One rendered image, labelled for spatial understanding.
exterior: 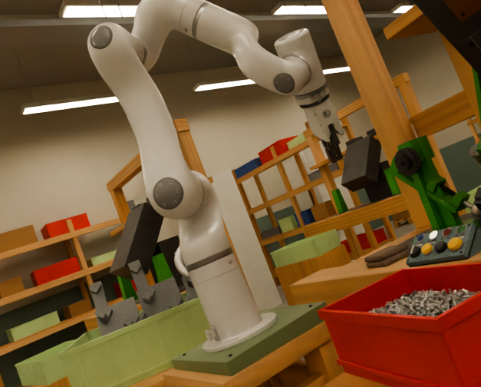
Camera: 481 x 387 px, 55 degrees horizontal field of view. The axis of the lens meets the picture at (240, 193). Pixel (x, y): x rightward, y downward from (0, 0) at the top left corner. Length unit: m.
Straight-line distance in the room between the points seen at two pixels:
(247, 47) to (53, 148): 7.28
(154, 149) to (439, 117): 1.06
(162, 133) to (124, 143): 7.52
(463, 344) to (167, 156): 0.71
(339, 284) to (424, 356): 0.61
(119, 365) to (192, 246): 0.61
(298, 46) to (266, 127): 9.40
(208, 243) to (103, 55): 0.49
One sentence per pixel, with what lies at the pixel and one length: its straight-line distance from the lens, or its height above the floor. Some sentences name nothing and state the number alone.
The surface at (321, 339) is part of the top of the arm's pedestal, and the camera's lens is 1.08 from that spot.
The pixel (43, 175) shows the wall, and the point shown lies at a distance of 8.03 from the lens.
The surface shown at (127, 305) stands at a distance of 1.84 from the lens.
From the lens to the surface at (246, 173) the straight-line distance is 8.06.
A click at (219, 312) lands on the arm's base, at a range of 1.09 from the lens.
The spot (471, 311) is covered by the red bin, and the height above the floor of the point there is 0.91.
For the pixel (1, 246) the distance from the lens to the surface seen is 7.14.
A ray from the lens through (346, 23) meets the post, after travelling 1.88.
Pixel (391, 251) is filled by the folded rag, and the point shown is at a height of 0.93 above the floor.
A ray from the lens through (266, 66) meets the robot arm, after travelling 1.03.
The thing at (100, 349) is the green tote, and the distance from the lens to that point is 1.57.
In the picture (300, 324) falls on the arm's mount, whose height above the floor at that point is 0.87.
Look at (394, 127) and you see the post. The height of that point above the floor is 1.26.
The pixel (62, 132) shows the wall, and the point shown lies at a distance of 8.37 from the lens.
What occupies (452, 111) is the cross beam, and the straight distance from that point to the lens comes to 1.75.
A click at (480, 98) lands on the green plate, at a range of 1.15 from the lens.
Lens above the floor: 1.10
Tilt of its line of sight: 5 degrees up
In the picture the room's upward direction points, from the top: 21 degrees counter-clockwise
